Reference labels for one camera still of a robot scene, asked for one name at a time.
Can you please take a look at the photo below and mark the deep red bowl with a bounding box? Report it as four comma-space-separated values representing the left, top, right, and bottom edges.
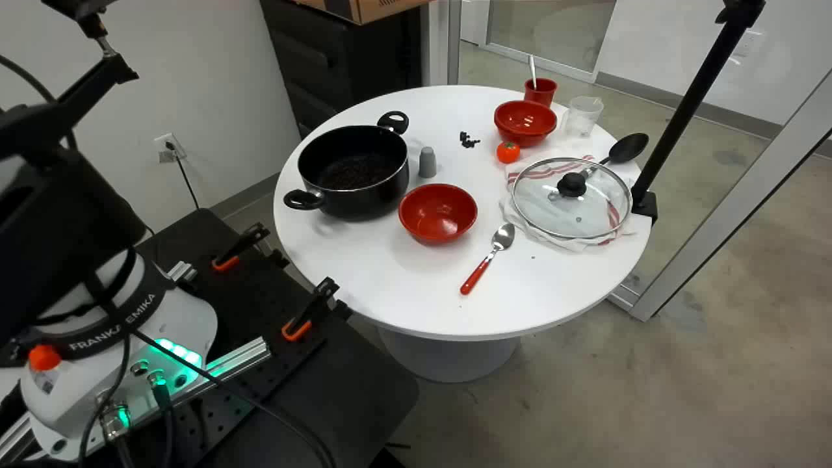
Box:
490, 99, 559, 148

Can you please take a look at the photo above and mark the clear plastic cup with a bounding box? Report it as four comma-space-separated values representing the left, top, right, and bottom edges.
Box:
567, 93, 605, 140

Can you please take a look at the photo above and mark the white wall outlet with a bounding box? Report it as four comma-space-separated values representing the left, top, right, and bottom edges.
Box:
154, 131, 188, 165

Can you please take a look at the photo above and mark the black tripod pole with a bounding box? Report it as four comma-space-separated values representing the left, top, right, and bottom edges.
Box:
630, 0, 770, 225

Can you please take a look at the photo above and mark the shallow red bowl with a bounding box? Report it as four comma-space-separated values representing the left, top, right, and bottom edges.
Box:
394, 182, 481, 248

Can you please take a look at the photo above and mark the aluminium rail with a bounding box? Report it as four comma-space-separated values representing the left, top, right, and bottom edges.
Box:
172, 335, 272, 386

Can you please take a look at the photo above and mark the orange round knob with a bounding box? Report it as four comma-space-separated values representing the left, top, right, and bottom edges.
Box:
26, 343, 64, 374

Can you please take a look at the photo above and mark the black cooking pot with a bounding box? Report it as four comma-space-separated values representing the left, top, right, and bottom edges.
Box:
280, 110, 412, 225

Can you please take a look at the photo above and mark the black plastic serving spoon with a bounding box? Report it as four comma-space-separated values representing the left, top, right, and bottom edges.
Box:
596, 131, 649, 170

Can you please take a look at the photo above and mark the orange-handled black clamp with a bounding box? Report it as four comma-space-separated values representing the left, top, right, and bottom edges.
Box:
207, 222, 272, 275
279, 275, 342, 346

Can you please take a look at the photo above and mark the black outlet cable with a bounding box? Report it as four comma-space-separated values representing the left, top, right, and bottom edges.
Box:
172, 152, 202, 212

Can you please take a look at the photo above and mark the white table pedestal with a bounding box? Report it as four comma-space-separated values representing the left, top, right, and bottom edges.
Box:
377, 329, 523, 386

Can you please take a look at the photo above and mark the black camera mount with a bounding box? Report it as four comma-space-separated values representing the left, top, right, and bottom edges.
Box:
0, 0, 139, 165

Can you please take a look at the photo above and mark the grey metal door frame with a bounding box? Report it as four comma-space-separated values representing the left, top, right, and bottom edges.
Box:
607, 67, 832, 326

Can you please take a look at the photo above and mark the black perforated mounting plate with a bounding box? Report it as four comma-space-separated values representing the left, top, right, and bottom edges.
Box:
137, 205, 420, 468

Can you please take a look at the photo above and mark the cardboard box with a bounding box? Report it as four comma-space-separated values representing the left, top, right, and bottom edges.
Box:
293, 0, 435, 26

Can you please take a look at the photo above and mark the grey salt shaker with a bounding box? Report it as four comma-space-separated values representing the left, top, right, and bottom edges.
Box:
415, 144, 438, 181

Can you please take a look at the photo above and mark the red mug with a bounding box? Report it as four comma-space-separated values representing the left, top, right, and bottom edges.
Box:
523, 77, 561, 110

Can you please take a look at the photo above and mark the black base cable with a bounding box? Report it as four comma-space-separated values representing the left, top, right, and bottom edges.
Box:
74, 249, 334, 468

